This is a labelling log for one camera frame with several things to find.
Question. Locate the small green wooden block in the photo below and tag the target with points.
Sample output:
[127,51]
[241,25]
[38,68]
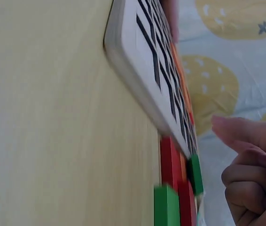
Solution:
[196,174]

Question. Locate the person's left hand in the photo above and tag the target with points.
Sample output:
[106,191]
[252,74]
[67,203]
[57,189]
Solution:
[173,18]

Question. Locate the person's left fingers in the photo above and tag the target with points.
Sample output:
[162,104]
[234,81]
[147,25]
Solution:
[173,18]

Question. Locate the large green wooden block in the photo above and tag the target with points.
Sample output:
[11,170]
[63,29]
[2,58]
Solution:
[166,207]

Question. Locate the person's right hand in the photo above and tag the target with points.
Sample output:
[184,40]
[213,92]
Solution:
[260,179]

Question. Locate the curved red wooden block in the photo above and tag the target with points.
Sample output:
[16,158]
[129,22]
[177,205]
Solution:
[189,204]

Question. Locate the long red wooden block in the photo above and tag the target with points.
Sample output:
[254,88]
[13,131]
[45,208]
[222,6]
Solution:
[168,160]

